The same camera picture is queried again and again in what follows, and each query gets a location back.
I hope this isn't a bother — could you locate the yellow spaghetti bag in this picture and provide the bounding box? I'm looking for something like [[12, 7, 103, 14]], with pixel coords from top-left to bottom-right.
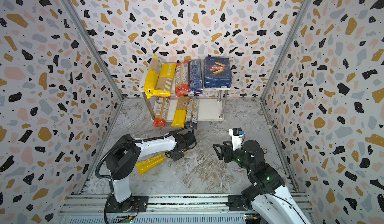
[[153, 63, 177, 97], [136, 153, 171, 176], [171, 97, 190, 128], [144, 54, 160, 99]]

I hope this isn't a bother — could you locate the clear blue-end spaghetti bag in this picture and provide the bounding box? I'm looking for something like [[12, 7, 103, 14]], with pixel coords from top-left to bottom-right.
[[185, 98, 199, 130]]

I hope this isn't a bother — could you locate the red-end spaghetti bag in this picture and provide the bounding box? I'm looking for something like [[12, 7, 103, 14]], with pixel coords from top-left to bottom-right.
[[174, 62, 190, 98], [153, 97, 171, 128]]

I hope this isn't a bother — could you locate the blue Barilla spaghetti box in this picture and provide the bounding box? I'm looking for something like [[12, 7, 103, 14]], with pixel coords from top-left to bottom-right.
[[189, 60, 203, 95]]

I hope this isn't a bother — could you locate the blue Barilla penne box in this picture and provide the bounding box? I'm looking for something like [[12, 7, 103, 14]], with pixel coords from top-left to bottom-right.
[[203, 57, 233, 89]]

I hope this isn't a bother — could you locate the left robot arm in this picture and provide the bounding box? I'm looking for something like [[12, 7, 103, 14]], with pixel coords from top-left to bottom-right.
[[95, 128, 197, 214]]

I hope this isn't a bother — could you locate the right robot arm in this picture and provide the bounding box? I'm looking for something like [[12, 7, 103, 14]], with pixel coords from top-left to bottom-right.
[[213, 140, 310, 224]]

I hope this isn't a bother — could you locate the white two-tier shelf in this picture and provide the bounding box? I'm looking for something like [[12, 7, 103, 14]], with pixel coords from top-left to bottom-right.
[[139, 69, 230, 122]]

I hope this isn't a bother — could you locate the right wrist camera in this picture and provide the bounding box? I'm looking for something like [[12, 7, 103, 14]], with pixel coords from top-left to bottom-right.
[[229, 128, 244, 151]]

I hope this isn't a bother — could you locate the black corrugated cable left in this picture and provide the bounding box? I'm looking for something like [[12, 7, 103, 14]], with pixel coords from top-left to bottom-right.
[[94, 126, 194, 180]]

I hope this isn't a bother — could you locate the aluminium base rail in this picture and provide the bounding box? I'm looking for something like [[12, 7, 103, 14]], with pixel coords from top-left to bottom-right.
[[58, 193, 317, 224]]

